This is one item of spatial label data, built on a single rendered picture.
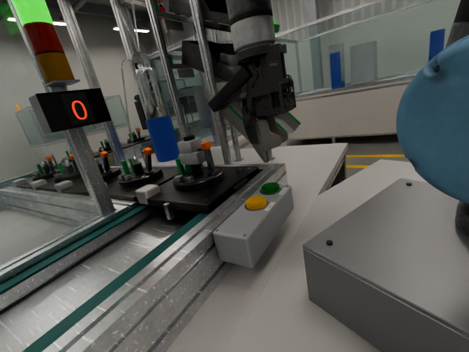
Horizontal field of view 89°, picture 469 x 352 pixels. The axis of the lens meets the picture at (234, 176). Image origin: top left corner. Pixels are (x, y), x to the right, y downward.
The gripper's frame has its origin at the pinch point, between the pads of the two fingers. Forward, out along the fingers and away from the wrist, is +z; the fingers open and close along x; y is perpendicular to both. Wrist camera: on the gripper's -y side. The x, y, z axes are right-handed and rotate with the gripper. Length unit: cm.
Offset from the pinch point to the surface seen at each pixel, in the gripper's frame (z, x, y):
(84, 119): -14.7, -17.4, -29.9
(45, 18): -32.9, -17.2, -30.0
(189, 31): -61, 106, -96
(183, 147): -3.6, -0.9, -21.3
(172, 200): 6.7, -10.0, -20.0
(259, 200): 6.6, -7.1, 1.6
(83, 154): -7.6, -18.1, -34.3
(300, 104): 25, 398, -117
